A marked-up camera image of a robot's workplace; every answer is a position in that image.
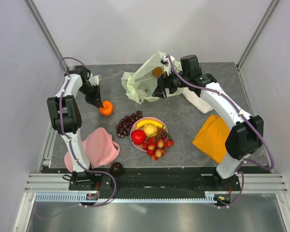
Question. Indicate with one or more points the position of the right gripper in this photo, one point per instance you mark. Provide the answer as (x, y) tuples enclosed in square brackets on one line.
[(164, 81)]

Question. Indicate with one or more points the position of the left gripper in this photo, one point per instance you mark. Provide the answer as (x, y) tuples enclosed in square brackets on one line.
[(96, 98)]

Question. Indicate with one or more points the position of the orange fake fruit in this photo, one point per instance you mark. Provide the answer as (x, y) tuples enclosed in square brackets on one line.
[(106, 109)]

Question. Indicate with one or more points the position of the translucent green plastic bag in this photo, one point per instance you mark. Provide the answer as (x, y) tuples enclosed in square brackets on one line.
[(140, 85)]

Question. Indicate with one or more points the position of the dark grape bunch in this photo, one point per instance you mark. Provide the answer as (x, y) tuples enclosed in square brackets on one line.
[(125, 124)]

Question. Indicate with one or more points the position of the yellow fake banana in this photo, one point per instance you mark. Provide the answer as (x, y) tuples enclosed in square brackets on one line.
[(145, 122)]

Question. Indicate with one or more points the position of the yellow fake pear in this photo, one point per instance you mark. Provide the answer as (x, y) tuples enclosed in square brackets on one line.
[(150, 130)]

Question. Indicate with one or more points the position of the red fake apple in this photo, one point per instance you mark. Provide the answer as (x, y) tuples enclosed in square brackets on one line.
[(138, 137)]

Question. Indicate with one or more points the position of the red strawberry bunch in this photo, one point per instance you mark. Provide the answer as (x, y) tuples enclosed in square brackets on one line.
[(156, 146)]

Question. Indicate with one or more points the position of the dark purple fake plum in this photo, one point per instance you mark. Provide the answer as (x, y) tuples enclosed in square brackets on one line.
[(116, 169)]

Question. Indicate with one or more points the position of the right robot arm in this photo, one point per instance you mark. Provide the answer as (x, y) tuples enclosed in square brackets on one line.
[(246, 131)]

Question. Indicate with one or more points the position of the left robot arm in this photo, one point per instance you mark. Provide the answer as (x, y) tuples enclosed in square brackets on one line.
[(66, 120)]

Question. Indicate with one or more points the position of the brown fake kiwi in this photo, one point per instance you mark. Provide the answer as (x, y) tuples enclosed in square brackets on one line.
[(156, 72)]

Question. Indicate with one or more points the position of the white folded towel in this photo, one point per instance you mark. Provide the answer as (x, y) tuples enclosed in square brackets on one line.
[(196, 101)]

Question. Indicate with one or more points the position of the pink plate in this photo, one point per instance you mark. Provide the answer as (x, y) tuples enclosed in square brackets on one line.
[(134, 128)]

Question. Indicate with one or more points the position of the pink baseball cap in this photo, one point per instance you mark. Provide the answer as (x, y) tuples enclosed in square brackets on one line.
[(97, 150)]

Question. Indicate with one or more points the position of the orange folded cloth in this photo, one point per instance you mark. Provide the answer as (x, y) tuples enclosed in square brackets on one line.
[(211, 138)]

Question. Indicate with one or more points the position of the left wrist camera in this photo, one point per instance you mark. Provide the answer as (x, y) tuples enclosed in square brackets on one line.
[(94, 80)]

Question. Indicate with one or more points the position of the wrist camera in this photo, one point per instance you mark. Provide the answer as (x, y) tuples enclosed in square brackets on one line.
[(94, 80), (168, 62)]

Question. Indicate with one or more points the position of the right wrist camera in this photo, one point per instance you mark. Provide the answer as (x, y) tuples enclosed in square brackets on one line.
[(168, 62)]

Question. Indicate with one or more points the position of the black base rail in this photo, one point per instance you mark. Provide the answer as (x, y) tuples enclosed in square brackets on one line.
[(195, 179)]

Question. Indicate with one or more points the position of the white cable duct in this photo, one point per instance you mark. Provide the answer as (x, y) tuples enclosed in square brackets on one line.
[(65, 197)]

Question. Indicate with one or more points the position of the left aluminium frame post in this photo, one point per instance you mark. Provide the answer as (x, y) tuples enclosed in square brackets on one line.
[(43, 27)]

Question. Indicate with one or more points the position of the aluminium frame post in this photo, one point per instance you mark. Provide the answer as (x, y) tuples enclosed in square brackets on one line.
[(257, 33), (43, 27)]

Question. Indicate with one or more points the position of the right aluminium frame post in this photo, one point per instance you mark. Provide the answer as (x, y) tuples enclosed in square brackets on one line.
[(257, 33)]

